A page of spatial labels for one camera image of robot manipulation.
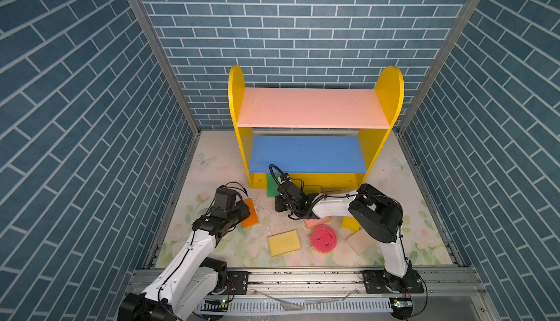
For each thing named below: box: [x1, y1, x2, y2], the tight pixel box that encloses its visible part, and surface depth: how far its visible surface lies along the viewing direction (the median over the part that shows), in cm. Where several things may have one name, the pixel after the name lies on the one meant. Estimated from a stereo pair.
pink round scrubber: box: [309, 224, 338, 254], surface depth 82 cm
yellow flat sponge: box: [267, 228, 302, 257], surface depth 84 cm
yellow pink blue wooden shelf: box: [228, 65, 404, 189], surface depth 77 cm
